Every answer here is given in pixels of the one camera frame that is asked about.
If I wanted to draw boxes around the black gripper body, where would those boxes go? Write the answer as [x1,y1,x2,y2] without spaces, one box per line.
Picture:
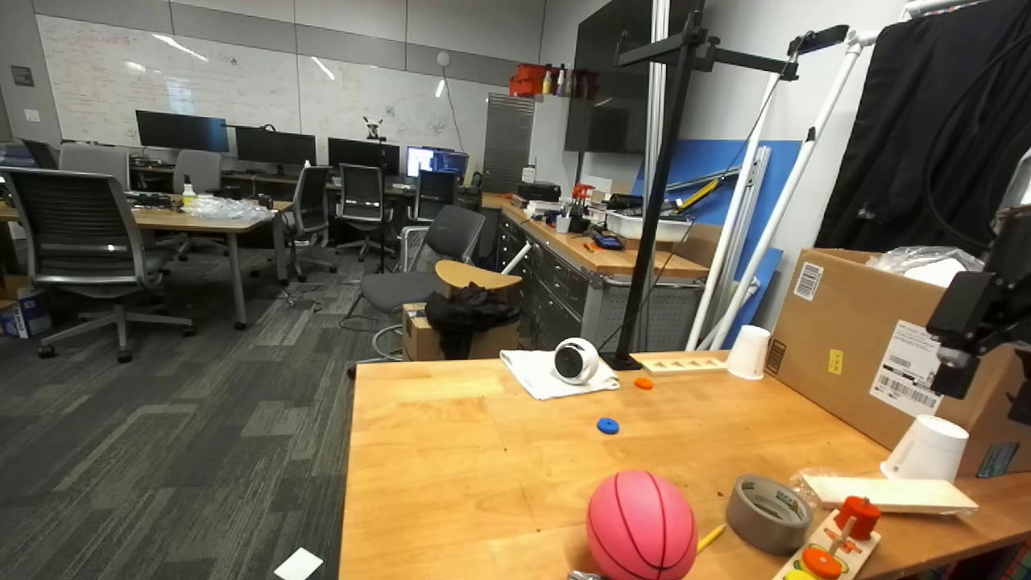
[928,207,1031,400]

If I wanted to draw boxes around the blue disc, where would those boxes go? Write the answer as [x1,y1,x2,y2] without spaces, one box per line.
[598,416,620,434]

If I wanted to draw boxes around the red stacked discs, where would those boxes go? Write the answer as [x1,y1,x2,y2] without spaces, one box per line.
[835,495,881,541]

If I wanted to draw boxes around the far white paper cup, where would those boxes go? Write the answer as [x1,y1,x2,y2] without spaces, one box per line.
[727,324,769,379]

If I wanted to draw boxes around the white paper cup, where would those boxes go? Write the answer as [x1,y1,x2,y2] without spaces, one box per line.
[881,416,970,479]
[727,324,769,379]

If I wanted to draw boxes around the wooden peg rack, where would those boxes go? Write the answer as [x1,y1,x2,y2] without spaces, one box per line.
[774,509,881,580]

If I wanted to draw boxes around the orange disc on rack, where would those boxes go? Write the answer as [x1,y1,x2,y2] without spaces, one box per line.
[803,548,842,580]

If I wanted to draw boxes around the cardboard box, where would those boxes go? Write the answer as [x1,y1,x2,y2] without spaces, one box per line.
[769,249,1031,477]

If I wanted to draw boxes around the near white paper cup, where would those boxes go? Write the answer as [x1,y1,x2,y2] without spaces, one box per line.
[881,416,970,479]

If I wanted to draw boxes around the white flat tray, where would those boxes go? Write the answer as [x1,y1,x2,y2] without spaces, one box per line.
[799,474,978,514]

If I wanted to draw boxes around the white tripod legs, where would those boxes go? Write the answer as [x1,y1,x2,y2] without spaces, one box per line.
[682,22,882,354]

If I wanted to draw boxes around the grey tape roll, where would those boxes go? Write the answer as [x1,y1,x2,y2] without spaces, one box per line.
[725,477,812,555]

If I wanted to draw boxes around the wooden slotted board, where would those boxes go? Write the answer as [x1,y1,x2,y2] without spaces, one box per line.
[632,351,725,377]

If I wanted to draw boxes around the pink basketball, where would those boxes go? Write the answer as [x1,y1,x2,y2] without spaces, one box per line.
[587,469,695,580]

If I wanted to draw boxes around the wooden workbench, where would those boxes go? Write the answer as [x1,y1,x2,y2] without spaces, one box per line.
[483,194,706,351]

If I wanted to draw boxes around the white cloth pad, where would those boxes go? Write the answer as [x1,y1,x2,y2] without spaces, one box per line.
[499,351,620,400]

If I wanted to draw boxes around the dark office chair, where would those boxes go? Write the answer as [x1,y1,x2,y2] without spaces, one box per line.
[361,207,487,312]

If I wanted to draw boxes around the office desk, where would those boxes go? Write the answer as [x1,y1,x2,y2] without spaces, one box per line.
[136,194,291,329]

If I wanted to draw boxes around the grey office chair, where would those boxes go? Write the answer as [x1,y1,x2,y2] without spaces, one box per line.
[4,167,196,365]

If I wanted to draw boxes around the black camera stand pole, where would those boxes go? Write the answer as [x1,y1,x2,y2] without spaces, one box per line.
[609,11,805,370]

